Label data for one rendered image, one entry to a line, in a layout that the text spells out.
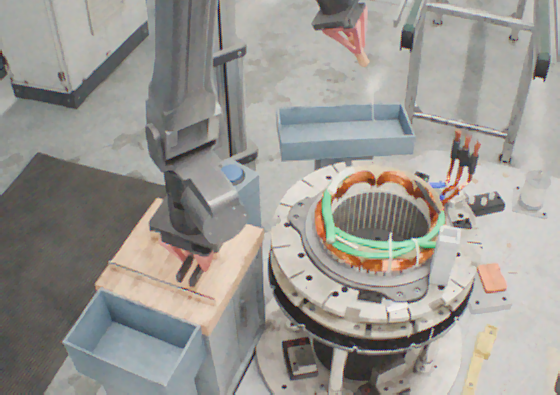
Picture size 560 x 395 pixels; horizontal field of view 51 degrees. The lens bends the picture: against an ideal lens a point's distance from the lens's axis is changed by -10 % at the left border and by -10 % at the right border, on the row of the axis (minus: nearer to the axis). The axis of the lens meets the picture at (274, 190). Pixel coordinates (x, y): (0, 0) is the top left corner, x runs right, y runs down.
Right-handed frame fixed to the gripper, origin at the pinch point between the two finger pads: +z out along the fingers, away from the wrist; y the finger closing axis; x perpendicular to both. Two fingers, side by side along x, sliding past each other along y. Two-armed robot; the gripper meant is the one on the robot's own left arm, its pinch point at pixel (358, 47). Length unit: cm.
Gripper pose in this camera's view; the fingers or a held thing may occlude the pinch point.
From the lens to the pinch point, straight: 108.7
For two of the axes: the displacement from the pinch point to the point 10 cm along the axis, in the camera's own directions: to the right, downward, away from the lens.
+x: -8.1, -0.2, 5.9
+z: 4.4, 6.5, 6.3
